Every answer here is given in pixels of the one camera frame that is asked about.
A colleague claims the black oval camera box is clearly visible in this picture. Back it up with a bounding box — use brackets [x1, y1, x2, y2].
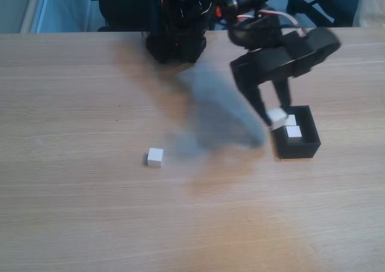
[281, 27, 342, 74]

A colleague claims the white board panel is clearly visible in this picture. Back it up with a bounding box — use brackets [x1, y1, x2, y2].
[20, 0, 91, 34]

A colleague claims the white and red servo cable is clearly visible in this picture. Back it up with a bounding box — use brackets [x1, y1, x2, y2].
[234, 9, 309, 37]

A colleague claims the black open box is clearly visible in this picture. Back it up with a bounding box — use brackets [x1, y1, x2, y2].
[271, 105, 322, 160]

